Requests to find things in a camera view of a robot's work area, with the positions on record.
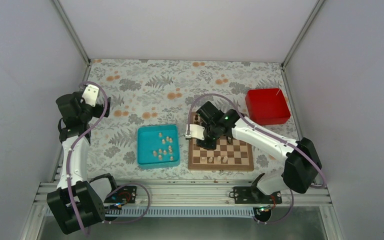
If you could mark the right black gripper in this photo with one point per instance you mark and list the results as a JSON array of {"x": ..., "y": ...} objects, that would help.
[{"x": 211, "y": 145}]

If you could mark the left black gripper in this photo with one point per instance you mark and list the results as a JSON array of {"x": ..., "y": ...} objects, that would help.
[{"x": 99, "y": 110}]

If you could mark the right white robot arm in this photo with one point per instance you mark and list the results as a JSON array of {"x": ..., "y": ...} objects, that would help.
[{"x": 301, "y": 163}]

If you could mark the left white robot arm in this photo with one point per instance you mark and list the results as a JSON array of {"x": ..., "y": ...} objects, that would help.
[{"x": 75, "y": 204}]

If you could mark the wooden chess board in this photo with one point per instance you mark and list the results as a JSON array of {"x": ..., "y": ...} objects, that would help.
[{"x": 239, "y": 153}]

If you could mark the floral patterned table mat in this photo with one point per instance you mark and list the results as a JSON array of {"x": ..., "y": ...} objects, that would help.
[{"x": 159, "y": 92}]

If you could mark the red plastic box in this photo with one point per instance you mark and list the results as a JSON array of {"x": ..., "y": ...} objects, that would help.
[{"x": 267, "y": 106}]

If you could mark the teal plastic tray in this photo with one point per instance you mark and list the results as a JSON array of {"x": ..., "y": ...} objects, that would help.
[{"x": 148, "y": 140}]

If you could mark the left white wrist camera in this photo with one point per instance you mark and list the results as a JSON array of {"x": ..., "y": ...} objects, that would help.
[{"x": 90, "y": 95}]

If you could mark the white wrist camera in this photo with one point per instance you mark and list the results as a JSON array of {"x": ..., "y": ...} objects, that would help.
[
  {"x": 194, "y": 131},
  {"x": 90, "y": 95}
]

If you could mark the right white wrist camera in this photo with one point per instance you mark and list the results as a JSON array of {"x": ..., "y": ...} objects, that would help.
[{"x": 194, "y": 131}]

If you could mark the aluminium front rail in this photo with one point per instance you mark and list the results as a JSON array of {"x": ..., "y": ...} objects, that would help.
[{"x": 207, "y": 199}]

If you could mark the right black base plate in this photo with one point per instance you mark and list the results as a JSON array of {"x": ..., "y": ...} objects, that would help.
[{"x": 247, "y": 195}]

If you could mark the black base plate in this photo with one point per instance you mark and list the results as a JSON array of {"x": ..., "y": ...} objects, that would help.
[
  {"x": 247, "y": 195},
  {"x": 125, "y": 195}
]

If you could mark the left aluminium frame post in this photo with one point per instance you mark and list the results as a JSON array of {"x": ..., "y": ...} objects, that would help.
[{"x": 71, "y": 30}]

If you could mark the aluminium frame post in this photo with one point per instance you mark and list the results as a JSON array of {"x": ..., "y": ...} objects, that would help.
[
  {"x": 302, "y": 33},
  {"x": 71, "y": 30}
]

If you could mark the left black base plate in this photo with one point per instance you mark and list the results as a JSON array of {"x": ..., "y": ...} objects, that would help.
[{"x": 125, "y": 195}]

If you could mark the right aluminium frame post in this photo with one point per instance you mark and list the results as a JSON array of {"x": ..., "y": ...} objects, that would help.
[{"x": 302, "y": 33}]

